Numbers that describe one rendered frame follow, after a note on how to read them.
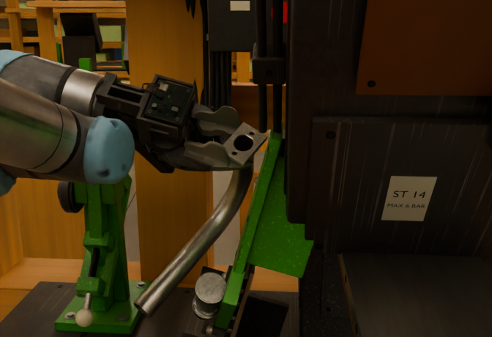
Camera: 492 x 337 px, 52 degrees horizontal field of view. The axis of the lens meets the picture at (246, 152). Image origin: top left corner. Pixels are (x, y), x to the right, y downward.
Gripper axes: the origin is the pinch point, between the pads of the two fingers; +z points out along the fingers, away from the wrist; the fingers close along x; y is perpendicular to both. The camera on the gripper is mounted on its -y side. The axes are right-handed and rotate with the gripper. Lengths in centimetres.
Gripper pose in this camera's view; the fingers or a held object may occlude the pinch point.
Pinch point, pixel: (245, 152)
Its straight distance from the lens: 68.8
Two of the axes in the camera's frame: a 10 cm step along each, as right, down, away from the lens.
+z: 9.6, 2.7, -0.3
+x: 2.5, -8.4, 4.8
